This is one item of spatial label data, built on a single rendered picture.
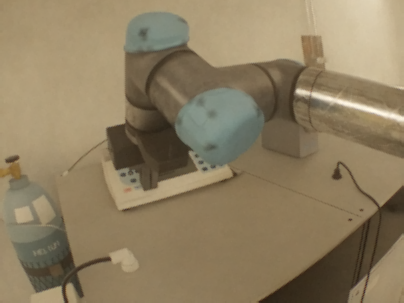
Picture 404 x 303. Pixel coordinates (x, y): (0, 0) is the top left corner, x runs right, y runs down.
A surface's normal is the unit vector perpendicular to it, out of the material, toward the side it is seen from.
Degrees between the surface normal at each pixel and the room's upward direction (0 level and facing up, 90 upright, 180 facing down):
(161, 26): 37
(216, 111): 54
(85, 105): 90
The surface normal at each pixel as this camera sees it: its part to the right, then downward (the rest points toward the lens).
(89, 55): 0.50, 0.17
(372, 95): -0.56, -0.46
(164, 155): 0.15, -0.65
